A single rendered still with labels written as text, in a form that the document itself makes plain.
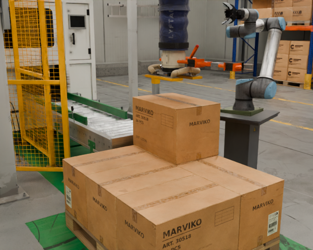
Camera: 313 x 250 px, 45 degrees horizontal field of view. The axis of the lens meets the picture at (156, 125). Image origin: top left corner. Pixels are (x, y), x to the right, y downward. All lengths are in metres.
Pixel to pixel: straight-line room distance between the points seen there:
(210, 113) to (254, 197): 0.73
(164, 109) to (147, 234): 1.02
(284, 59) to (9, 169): 8.80
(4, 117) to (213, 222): 2.07
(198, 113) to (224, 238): 0.90
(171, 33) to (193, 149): 0.84
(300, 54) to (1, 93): 8.61
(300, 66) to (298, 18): 1.25
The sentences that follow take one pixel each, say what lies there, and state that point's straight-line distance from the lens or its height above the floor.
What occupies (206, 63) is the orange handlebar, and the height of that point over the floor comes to 1.25.
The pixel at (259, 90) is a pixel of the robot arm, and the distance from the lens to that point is 3.30.
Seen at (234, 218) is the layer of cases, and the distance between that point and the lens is 2.28.
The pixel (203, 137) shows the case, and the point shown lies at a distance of 2.76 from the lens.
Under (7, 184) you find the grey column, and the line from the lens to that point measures 3.64.
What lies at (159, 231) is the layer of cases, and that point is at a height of 0.50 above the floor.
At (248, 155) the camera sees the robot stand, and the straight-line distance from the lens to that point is 3.40.
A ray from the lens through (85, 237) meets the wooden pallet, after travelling 2.86.
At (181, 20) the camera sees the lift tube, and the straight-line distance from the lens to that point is 2.78.
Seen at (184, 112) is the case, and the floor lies 0.91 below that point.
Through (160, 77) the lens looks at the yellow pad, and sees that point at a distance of 2.78.
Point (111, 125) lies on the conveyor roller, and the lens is 3.75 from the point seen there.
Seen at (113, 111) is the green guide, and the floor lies 0.60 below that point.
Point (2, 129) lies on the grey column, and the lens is 3.49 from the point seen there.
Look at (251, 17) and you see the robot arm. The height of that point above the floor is 1.56.
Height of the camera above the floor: 1.45
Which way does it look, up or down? 14 degrees down
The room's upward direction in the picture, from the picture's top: straight up
